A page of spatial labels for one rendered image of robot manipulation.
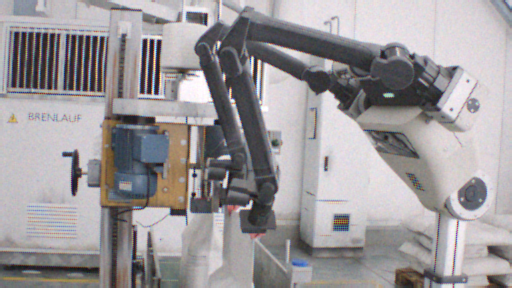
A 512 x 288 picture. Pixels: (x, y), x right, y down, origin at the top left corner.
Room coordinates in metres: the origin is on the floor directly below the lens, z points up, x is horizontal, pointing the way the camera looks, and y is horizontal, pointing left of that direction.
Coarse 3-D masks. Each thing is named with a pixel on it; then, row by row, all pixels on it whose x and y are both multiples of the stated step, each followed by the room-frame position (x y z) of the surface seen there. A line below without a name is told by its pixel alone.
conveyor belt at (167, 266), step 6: (162, 264) 3.80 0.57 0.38; (168, 264) 3.81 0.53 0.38; (174, 264) 3.82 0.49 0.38; (162, 270) 3.65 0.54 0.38; (168, 270) 3.66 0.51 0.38; (174, 270) 3.67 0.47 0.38; (162, 276) 3.51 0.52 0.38; (168, 276) 3.52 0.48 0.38; (174, 276) 3.53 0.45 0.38; (162, 282) 3.39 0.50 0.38; (168, 282) 3.39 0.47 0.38; (174, 282) 3.40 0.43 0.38
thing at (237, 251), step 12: (228, 216) 2.14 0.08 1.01; (228, 228) 2.13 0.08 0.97; (228, 240) 2.13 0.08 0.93; (240, 240) 1.84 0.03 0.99; (252, 240) 1.72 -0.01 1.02; (228, 252) 2.11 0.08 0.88; (240, 252) 1.84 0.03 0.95; (252, 252) 1.71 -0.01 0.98; (228, 264) 2.09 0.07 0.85; (240, 264) 1.83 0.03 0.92; (252, 264) 1.70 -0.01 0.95; (216, 276) 2.01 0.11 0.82; (228, 276) 1.93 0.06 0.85; (240, 276) 1.83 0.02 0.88; (252, 276) 1.70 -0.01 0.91
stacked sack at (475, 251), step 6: (420, 240) 4.77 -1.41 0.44; (426, 240) 4.66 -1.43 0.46; (432, 240) 4.57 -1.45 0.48; (426, 246) 4.65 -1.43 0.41; (468, 246) 4.39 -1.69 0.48; (474, 246) 4.40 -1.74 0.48; (480, 246) 4.40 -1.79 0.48; (486, 246) 4.43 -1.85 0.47; (468, 252) 4.37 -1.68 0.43; (474, 252) 4.37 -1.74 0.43; (480, 252) 4.38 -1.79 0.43; (486, 252) 4.39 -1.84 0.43
